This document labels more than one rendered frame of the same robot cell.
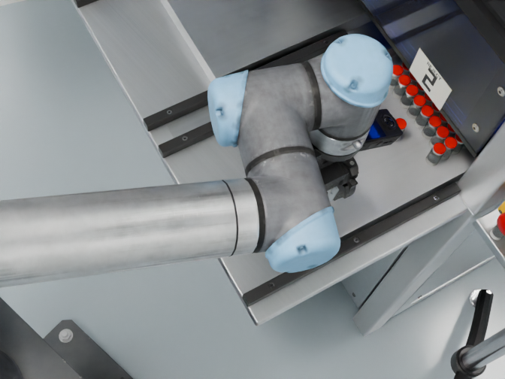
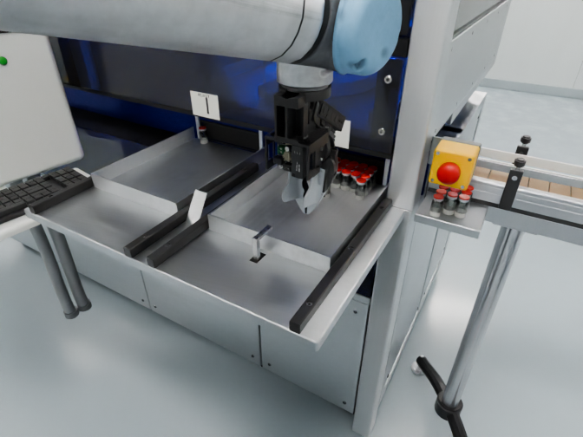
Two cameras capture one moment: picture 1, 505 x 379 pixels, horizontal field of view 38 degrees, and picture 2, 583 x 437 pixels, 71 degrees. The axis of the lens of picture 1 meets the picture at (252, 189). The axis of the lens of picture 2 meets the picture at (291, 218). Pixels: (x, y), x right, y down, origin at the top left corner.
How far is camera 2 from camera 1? 0.64 m
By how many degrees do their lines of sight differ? 35
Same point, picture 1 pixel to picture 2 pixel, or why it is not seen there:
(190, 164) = (181, 264)
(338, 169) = (320, 132)
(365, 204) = (337, 232)
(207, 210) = not seen: outside the picture
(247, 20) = (181, 181)
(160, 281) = not seen: outside the picture
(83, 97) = (67, 381)
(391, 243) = (375, 245)
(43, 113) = (32, 409)
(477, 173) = (398, 170)
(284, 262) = (364, 10)
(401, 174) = (347, 211)
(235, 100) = not seen: outside the picture
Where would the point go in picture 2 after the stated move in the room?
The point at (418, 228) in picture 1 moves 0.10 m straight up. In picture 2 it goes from (384, 231) to (391, 185)
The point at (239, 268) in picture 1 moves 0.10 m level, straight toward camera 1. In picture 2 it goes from (271, 310) to (297, 362)
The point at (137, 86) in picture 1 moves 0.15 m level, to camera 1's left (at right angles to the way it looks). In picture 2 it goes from (109, 237) to (20, 255)
